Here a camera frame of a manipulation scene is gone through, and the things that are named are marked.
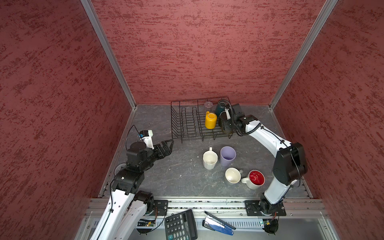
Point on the black wire dish rack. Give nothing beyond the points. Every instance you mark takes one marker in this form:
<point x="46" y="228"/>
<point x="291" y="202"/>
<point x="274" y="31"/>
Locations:
<point x="188" y="120"/>

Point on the lilac plastic cup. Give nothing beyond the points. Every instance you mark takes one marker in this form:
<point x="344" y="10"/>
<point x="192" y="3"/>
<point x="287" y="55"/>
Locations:
<point x="227" y="155"/>

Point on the black calculator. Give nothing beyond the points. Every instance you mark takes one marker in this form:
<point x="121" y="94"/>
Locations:
<point x="181" y="226"/>

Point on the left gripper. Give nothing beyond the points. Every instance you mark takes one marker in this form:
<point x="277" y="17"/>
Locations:
<point x="168" y="151"/>

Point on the clear glass cup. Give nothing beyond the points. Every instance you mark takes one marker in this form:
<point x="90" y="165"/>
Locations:
<point x="208" y="106"/>

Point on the cream white mug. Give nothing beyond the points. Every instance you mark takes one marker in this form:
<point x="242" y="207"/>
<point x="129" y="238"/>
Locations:
<point x="233" y="175"/>

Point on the right circuit board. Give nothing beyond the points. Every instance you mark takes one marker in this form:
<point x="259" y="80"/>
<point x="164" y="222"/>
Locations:
<point x="270" y="225"/>

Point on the left circuit board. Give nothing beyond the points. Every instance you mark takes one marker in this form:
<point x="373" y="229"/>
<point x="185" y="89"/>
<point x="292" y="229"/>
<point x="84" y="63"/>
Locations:
<point x="147" y="223"/>

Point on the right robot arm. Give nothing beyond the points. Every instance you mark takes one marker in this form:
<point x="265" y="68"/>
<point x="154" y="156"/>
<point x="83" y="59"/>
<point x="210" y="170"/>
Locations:
<point x="290" y="161"/>

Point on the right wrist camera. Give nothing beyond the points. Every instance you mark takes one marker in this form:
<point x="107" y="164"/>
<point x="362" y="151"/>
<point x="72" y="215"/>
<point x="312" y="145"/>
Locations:
<point x="228" y="115"/>

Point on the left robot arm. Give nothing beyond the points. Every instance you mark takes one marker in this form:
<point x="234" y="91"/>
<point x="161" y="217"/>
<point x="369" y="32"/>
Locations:
<point x="127" y="204"/>

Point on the yellow mug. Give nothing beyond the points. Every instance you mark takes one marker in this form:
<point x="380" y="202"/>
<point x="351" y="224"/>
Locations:
<point x="210" y="120"/>

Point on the white mug red inside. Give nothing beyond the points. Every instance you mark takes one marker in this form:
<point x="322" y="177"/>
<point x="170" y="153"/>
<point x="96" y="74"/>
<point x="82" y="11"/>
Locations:
<point x="254" y="180"/>

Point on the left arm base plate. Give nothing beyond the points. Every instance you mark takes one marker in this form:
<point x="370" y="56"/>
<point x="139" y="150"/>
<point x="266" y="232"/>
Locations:
<point x="161" y="208"/>

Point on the dark green ceramic mug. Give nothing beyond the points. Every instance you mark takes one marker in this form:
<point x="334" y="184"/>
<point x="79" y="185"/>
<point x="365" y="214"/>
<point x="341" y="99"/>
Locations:
<point x="221" y="106"/>

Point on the olive green glass cup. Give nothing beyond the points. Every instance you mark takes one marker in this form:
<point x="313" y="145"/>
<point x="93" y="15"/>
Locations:
<point x="225" y="124"/>

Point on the white ceramic mug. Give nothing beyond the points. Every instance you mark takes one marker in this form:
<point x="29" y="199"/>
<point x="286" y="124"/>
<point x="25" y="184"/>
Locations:
<point x="210" y="158"/>

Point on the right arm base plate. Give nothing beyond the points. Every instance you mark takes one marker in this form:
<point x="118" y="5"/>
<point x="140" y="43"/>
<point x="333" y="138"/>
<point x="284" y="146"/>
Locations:
<point x="264" y="209"/>

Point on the blue black stapler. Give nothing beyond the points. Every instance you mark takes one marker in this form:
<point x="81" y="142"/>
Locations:
<point x="213" y="223"/>

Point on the circuit board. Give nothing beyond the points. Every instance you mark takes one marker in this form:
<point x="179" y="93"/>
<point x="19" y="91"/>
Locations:
<point x="147" y="223"/>
<point x="270" y="225"/>

